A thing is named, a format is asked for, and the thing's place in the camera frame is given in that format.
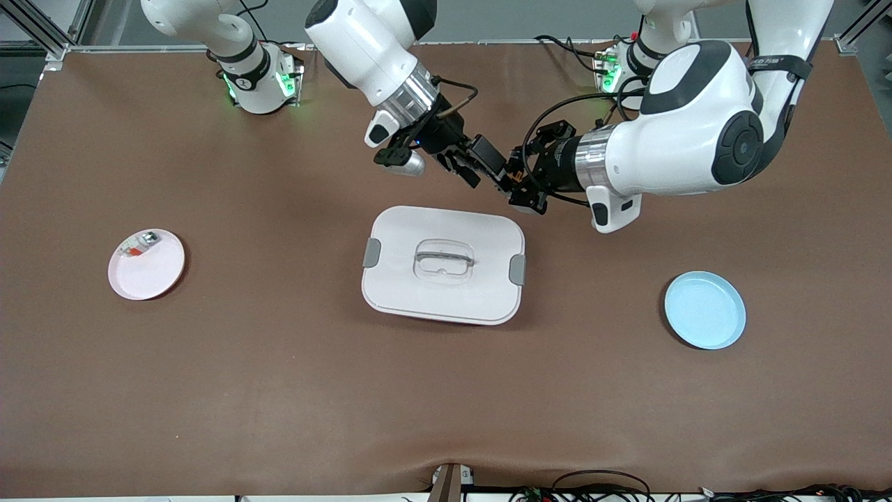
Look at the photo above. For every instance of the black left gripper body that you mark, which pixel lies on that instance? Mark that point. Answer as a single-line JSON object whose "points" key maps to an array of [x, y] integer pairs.
{"points": [[555, 164]]}

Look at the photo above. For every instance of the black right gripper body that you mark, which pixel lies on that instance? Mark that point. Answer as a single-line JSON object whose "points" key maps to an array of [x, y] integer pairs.
{"points": [[447, 135]]}

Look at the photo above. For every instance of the black orange rocker switch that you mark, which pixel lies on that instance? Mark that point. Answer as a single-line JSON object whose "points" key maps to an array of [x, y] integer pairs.
{"points": [[516, 179]]}

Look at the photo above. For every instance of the pink round plate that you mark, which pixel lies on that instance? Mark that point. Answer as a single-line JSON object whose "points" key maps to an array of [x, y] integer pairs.
{"points": [[150, 275]]}

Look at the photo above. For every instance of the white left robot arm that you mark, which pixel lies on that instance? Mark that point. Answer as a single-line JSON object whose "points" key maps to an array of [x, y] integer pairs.
{"points": [[683, 139]]}

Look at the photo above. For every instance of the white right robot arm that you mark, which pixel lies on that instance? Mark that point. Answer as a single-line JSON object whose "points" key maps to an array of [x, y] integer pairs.
{"points": [[362, 42]]}

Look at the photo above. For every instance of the white lidded storage box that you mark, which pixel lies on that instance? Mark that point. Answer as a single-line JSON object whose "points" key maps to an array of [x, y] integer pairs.
{"points": [[446, 293]]}

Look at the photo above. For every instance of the light blue round plate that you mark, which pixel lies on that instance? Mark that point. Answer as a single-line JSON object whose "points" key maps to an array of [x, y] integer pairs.
{"points": [[704, 310]]}

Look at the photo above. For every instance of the brown white bracket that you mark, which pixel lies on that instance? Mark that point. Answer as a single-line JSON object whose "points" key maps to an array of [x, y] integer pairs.
{"points": [[449, 481]]}

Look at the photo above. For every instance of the aluminium frame profile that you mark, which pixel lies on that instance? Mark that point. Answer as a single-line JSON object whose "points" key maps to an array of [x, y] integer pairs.
{"points": [[847, 43], [42, 31]]}

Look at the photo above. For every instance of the small red white switch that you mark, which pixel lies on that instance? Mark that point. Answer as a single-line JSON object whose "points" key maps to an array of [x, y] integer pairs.
{"points": [[138, 247]]}

